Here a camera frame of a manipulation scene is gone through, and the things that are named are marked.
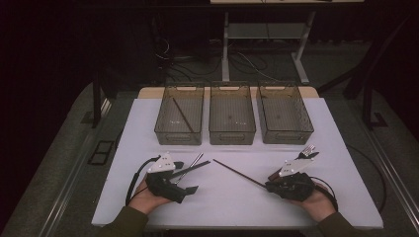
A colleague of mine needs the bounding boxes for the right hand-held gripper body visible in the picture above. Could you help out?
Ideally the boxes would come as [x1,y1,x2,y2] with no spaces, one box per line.
[276,158,315,202]

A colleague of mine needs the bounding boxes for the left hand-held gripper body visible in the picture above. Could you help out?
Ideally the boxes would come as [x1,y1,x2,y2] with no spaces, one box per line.
[145,151,191,204]

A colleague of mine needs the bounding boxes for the metal spoon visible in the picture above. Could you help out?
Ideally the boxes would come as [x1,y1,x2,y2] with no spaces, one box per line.
[173,152,205,186]

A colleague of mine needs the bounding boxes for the smoky transparent plastic bin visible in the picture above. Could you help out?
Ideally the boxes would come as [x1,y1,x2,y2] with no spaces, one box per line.
[208,82,257,146]
[256,82,315,146]
[153,84,206,146]

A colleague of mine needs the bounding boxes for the person's left hand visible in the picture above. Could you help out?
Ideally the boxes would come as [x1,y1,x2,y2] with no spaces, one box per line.
[127,176,172,215]

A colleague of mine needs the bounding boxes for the person's right hand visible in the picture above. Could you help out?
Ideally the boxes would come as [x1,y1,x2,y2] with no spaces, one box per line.
[291,184,337,223]

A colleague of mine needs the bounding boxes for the light wooden board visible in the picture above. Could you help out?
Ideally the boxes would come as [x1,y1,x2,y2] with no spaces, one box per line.
[137,86,320,100]

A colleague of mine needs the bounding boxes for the black metal stand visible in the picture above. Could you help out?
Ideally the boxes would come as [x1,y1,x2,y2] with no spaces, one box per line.
[92,70,120,129]
[316,13,416,130]

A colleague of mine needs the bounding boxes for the white desk with metal legs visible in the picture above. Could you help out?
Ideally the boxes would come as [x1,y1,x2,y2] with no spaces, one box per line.
[209,0,366,86]

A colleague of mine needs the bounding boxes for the right hand-held gripper cable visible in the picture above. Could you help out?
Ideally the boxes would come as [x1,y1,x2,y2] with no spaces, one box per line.
[309,176,340,212]

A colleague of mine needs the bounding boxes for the wooden-handled fork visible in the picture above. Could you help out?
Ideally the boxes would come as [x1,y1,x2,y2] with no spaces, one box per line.
[267,143,316,183]

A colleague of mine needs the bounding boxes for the long black floor cable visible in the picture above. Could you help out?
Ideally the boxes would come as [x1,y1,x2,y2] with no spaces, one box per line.
[345,143,387,214]

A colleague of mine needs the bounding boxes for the metal floor rail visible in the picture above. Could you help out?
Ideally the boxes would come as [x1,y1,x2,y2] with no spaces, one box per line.
[38,98,112,237]
[360,122,419,226]

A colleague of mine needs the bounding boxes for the black floor cable tangle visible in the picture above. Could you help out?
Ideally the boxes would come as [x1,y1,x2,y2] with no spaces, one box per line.
[152,19,297,83]

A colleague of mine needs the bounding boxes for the white floor cable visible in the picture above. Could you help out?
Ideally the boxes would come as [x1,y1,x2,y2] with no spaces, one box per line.
[236,51,276,83]

